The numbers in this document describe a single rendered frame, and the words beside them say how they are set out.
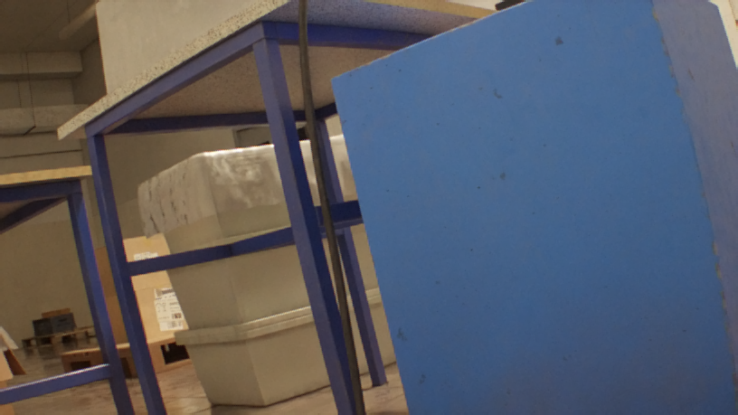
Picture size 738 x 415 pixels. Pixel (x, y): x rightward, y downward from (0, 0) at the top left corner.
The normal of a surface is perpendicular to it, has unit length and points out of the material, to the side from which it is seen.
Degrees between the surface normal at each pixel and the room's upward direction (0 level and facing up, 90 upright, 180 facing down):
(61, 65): 90
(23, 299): 90
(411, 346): 90
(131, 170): 90
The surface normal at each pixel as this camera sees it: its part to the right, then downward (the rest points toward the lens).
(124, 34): -0.63, 0.10
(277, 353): 0.66, -0.10
